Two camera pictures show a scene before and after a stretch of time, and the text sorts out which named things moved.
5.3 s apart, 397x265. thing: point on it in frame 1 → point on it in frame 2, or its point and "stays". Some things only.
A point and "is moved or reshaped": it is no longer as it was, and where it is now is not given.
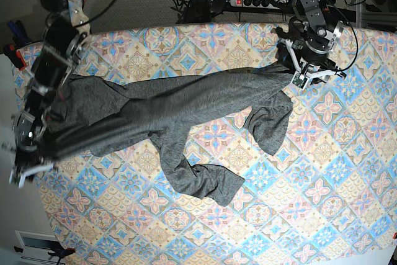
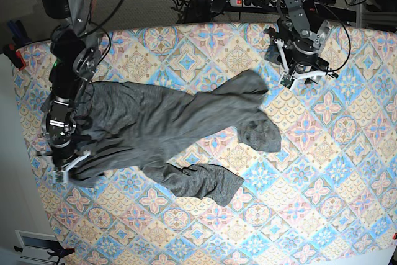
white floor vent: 36,246 stays
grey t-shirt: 95,113 is moved or reshaped
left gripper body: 28,160 → 64,157
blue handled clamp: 20,38 stays
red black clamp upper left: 15,55 stays
